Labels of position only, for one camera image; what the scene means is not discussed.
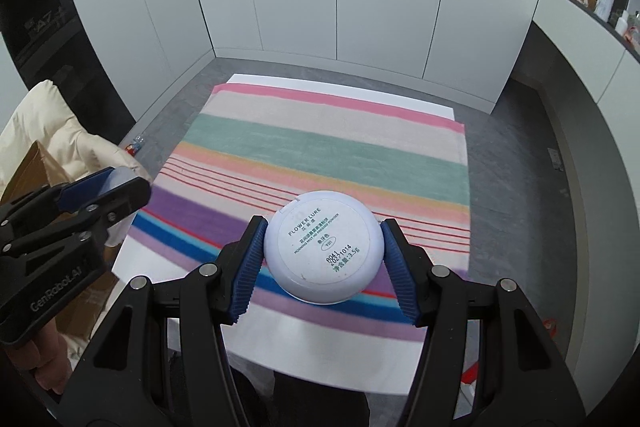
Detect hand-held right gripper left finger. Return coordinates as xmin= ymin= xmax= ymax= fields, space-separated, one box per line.
xmin=60 ymin=215 xmax=271 ymax=427

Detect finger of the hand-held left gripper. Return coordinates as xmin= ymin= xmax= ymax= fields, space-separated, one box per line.
xmin=0 ymin=167 xmax=117 ymax=222
xmin=0 ymin=177 xmax=151 ymax=260

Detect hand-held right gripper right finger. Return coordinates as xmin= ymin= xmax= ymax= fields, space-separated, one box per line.
xmin=379 ymin=218 xmax=588 ymax=427

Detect brown cardboard box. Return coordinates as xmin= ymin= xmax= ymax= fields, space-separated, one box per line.
xmin=0 ymin=141 xmax=123 ymax=343

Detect white round powder compact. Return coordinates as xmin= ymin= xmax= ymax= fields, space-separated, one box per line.
xmin=263 ymin=189 xmax=387 ymax=306

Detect person's left hand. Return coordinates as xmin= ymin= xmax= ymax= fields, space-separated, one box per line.
xmin=7 ymin=327 xmax=76 ymax=395

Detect cream padded armchair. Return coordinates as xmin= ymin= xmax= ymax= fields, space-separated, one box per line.
xmin=0 ymin=79 xmax=153 ymax=363

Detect striped colourful cloth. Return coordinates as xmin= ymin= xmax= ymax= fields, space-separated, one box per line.
xmin=131 ymin=82 xmax=471 ymax=342

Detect person's legs in black trousers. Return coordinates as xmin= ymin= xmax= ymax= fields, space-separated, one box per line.
xmin=227 ymin=359 xmax=371 ymax=427

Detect black glass cabinet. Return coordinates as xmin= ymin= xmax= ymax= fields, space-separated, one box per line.
xmin=0 ymin=0 xmax=136 ymax=148

